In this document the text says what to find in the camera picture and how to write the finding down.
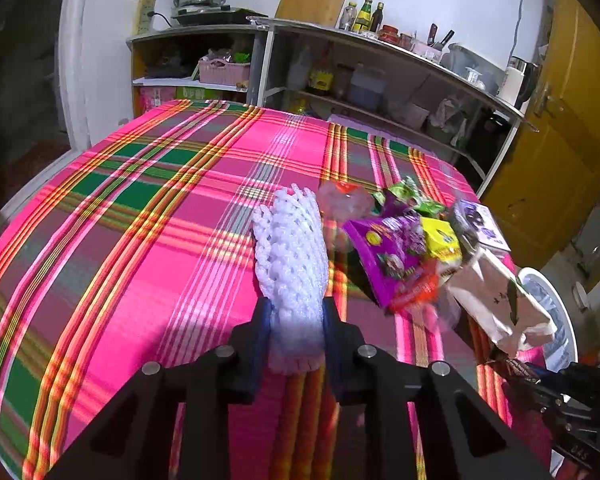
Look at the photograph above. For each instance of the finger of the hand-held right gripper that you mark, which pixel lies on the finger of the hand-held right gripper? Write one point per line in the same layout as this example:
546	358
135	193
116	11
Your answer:
575	430
545	377

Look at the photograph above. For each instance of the red jar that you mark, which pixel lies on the red jar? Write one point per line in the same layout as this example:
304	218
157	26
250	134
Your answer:
389	33

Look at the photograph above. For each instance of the cooking oil bottle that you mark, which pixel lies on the cooking oil bottle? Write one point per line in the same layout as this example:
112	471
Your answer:
321	80

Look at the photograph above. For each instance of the pink knife holder box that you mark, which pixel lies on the pink knife holder box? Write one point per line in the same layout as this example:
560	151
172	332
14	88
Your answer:
427	51

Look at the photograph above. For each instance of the green bottle yellow label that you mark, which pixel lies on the green bottle yellow label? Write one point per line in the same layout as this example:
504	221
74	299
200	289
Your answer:
362	17

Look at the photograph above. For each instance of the kitchen cleaver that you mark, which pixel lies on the kitchen cleaver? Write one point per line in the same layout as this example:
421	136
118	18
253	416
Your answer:
433	35

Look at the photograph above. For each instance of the white foam fruit net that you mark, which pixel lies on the white foam fruit net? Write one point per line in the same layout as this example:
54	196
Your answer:
290	260

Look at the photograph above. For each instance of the white round waste bin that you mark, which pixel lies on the white round waste bin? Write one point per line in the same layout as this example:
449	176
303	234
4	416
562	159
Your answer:
555	290

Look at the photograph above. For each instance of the black induction cooker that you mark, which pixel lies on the black induction cooker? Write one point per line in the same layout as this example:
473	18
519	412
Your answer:
215	16

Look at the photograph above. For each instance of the grey plastic basin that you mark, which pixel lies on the grey plastic basin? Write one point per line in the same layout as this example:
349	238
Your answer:
472	65

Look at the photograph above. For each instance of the yellow snack packet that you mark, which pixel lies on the yellow snack packet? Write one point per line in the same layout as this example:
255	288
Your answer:
440	240

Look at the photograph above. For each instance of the clear glass bottle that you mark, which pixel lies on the clear glass bottle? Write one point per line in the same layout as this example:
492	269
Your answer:
349	17

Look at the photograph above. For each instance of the crumpled plastic bag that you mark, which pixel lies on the crumpled plastic bag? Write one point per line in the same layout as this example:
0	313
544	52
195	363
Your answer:
447	120

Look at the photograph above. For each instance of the yellowed power strip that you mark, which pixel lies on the yellowed power strip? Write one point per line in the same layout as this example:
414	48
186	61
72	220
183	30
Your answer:
146	12

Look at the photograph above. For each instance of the purple snack packet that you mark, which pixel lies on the purple snack packet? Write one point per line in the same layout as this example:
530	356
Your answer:
380	255

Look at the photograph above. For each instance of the pink plastic basket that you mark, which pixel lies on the pink plastic basket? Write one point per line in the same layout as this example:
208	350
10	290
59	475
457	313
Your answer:
225	72

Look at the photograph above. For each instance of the pink carton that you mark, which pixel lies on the pink carton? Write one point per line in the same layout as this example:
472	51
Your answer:
157	100

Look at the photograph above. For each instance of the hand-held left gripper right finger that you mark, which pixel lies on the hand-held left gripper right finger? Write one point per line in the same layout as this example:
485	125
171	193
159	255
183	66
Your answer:
332	350

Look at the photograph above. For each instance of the white electric kettle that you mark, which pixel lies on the white electric kettle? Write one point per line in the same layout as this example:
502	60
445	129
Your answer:
515	82

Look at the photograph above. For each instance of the green carton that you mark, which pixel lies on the green carton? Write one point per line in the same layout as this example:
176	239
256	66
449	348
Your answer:
197	93

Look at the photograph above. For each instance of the grey storage container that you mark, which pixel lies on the grey storage container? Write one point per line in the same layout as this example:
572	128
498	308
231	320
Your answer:
366	90

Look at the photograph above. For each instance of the pink plaid tablecloth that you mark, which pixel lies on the pink plaid tablecloth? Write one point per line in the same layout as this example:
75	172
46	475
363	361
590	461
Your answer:
130	210

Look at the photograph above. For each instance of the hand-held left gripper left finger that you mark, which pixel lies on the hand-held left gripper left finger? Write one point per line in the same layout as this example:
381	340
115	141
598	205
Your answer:
260	345

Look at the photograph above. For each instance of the white plastic jug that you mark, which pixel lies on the white plastic jug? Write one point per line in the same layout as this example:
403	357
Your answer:
300	70

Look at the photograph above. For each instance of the white paper bag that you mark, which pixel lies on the white paper bag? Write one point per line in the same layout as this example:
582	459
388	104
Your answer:
495	300

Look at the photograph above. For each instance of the clear plastic wrapper with red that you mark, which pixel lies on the clear plastic wrapper with red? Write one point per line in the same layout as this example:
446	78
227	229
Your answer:
345	207

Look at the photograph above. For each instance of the green foil wrapper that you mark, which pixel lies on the green foil wrapper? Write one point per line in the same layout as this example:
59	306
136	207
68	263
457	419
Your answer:
405	192

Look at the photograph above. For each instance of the purple white small box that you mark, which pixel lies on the purple white small box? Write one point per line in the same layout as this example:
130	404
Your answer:
480	222

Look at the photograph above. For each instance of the yellow wooden door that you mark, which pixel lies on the yellow wooden door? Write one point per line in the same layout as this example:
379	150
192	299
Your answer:
570	135

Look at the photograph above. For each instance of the orange snack wrapper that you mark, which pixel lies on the orange snack wrapper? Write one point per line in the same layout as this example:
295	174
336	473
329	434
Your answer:
415	290

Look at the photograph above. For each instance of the long metal shelf rack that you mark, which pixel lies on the long metal shelf rack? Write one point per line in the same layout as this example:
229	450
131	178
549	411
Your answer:
380	47

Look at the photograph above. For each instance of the white shelf cabinet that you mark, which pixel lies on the white shelf cabinet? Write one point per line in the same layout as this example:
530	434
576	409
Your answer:
180	50

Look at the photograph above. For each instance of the dark sauce bottle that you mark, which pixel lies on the dark sauce bottle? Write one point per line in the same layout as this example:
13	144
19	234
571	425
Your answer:
377	19

